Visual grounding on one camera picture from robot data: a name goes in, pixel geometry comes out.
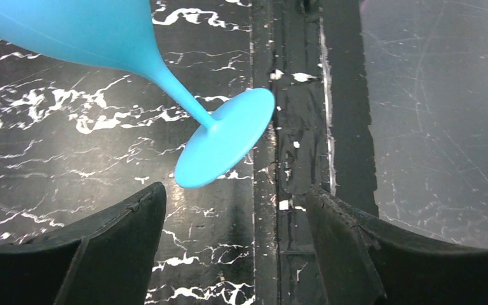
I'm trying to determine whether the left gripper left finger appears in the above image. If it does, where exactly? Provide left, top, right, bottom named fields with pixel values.
left=0, top=182, right=166, bottom=304

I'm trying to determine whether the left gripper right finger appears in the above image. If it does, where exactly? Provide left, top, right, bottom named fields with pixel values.
left=304, top=186, right=488, bottom=304

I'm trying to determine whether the blue wine glass front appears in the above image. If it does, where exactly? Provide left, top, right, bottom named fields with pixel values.
left=0, top=1, right=275, bottom=189

